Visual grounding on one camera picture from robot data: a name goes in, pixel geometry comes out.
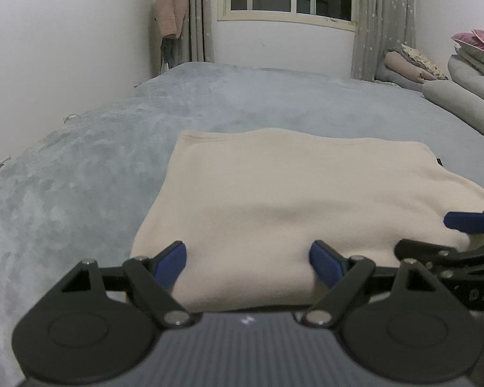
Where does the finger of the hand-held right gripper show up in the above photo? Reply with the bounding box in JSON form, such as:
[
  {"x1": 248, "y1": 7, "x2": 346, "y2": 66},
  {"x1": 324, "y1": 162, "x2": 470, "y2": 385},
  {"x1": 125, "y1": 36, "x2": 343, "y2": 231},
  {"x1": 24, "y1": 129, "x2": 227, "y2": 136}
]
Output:
[
  {"x1": 444, "y1": 209, "x2": 484, "y2": 235},
  {"x1": 394, "y1": 239, "x2": 484, "y2": 281}
]

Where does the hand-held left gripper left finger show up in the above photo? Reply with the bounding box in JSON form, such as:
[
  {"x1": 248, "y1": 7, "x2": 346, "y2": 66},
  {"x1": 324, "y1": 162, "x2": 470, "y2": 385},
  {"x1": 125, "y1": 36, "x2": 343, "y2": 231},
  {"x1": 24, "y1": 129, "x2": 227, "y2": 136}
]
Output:
[{"x1": 60, "y1": 241, "x2": 189, "y2": 327}]

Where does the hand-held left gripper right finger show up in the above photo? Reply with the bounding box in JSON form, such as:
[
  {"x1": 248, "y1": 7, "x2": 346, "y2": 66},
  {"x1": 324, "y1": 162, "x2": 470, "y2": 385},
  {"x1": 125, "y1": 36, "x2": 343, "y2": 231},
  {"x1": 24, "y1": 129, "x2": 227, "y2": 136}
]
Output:
[{"x1": 304, "y1": 240, "x2": 438, "y2": 326}]

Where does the cream black-sleeved bear shirt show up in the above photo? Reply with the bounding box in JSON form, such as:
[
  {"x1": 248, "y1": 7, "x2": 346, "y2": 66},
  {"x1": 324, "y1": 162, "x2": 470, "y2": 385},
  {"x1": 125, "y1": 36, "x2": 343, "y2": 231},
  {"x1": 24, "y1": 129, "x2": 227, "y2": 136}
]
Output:
[{"x1": 130, "y1": 128, "x2": 484, "y2": 313}]

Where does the grey bed blanket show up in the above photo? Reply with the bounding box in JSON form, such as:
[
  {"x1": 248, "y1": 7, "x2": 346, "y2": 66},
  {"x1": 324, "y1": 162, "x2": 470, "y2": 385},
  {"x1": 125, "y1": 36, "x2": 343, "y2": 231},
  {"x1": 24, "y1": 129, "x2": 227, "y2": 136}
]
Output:
[{"x1": 0, "y1": 61, "x2": 484, "y2": 387}]

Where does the grey folded quilt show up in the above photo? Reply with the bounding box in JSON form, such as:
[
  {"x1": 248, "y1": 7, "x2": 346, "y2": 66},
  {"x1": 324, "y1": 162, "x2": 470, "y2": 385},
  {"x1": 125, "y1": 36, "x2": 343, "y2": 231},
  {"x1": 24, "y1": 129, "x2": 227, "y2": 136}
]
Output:
[{"x1": 423, "y1": 44, "x2": 484, "y2": 143}]

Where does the floral cloth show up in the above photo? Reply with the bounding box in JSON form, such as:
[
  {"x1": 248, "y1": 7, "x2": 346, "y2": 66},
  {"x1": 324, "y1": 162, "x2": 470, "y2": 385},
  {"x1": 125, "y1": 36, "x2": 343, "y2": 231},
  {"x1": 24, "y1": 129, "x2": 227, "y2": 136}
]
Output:
[{"x1": 401, "y1": 44, "x2": 448, "y2": 80}]

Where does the beige rolled blanket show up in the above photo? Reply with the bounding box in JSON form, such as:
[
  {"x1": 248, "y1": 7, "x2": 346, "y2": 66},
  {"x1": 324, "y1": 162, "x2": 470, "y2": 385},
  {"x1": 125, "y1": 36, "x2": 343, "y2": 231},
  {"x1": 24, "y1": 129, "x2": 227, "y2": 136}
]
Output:
[{"x1": 383, "y1": 50, "x2": 440, "y2": 83}]

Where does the pink pillow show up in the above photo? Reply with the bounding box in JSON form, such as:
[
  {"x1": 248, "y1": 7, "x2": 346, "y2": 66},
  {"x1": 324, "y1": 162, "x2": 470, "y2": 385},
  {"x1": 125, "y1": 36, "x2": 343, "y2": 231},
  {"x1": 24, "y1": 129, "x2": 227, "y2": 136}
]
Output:
[{"x1": 452, "y1": 29, "x2": 484, "y2": 55}]

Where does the grey star curtain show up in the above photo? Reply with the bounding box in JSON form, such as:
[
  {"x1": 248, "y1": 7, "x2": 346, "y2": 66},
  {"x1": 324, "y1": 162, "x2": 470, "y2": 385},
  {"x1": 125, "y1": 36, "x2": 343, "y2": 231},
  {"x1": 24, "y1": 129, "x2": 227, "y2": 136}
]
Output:
[
  {"x1": 350, "y1": 0, "x2": 417, "y2": 82},
  {"x1": 177, "y1": 0, "x2": 215, "y2": 64}
]

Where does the pink hanging garment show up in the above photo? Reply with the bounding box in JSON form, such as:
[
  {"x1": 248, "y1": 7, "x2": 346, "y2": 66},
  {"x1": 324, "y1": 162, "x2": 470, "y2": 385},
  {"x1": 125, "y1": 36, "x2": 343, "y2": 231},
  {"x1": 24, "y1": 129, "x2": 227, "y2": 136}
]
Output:
[{"x1": 152, "y1": 0, "x2": 187, "y2": 39}]

